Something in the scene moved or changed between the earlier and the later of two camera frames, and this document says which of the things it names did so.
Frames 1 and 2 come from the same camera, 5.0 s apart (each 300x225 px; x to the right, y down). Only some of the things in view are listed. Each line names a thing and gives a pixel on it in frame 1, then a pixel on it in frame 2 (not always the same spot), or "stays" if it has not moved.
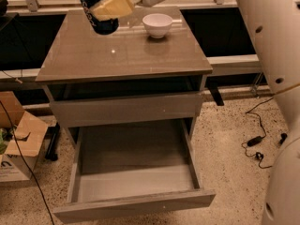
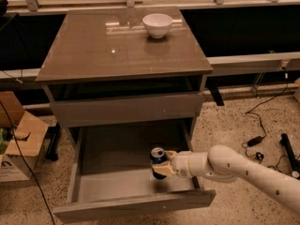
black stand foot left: (53, 133) stays
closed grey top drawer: (121, 110) stays
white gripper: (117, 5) -> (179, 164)
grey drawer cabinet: (127, 101) stays
